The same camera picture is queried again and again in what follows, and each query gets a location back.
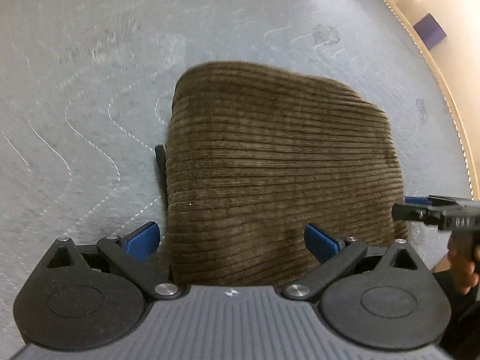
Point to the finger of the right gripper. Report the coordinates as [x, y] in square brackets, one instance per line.
[427, 214]
[431, 200]

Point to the person's right hand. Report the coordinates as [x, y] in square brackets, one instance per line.
[463, 260]

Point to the brown corduroy pants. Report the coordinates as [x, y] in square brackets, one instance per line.
[254, 153]

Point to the grey quilted bed cover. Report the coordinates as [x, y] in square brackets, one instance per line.
[86, 91]

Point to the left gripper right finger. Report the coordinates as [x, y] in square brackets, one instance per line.
[381, 298]

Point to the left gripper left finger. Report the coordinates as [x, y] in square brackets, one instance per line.
[82, 297]

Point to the wooden bed frame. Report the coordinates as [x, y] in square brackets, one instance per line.
[455, 64]

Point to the purple box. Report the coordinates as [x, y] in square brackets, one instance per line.
[430, 31]

